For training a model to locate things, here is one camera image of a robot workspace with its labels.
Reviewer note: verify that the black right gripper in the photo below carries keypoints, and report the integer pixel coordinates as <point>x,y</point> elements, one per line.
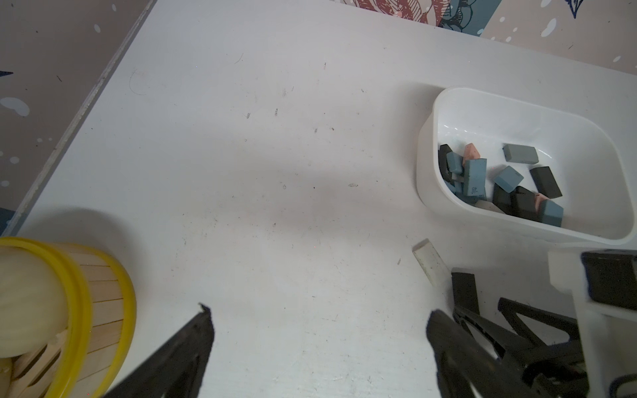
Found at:
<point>557,370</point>

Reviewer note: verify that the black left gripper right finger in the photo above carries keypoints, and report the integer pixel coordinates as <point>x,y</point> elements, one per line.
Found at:
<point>467,364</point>

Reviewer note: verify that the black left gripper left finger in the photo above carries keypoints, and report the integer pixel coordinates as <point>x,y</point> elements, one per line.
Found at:
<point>177,368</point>

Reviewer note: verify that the pink eraser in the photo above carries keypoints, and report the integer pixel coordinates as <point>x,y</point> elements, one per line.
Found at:
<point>471,153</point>
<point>538,200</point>

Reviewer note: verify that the dark grey eraser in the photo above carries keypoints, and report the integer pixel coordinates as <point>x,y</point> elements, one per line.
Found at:
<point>523,204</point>
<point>545,182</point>
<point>464,291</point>

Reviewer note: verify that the blue eraser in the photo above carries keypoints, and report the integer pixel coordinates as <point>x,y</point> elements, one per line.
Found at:
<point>475,171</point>
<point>508,179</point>
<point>455,163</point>
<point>550,213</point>

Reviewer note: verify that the white eraser 4B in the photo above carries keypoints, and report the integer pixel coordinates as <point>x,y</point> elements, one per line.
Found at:
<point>488,206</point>

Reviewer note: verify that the blue eraser edge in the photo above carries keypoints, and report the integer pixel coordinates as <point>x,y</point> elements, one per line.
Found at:
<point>457,188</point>

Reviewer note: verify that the black eraser 4B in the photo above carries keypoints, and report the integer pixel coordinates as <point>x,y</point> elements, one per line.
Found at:
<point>446,174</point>

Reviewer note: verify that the white storage box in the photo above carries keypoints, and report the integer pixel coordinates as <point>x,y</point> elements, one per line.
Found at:
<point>595,194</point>

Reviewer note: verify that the upper steamed bun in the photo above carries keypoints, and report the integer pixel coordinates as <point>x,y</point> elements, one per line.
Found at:
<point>33,302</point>

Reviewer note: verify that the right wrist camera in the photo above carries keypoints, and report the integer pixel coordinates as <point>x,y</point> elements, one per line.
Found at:
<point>602,283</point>

